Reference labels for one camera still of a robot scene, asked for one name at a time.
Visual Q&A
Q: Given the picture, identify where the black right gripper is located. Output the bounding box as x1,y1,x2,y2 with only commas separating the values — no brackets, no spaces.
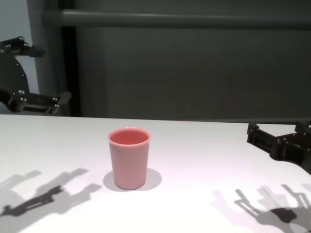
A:
247,120,311,175

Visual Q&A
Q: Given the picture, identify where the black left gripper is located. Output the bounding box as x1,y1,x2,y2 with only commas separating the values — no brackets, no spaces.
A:
0,36,72,116

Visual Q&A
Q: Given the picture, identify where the thick grey railing bar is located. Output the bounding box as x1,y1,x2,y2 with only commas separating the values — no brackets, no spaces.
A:
41,9,311,30

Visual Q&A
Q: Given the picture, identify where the black vertical post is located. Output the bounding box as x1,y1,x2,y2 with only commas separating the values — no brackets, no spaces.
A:
60,26,81,117

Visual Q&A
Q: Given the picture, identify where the pink plastic cup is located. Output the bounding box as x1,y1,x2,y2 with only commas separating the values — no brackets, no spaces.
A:
108,126,152,191

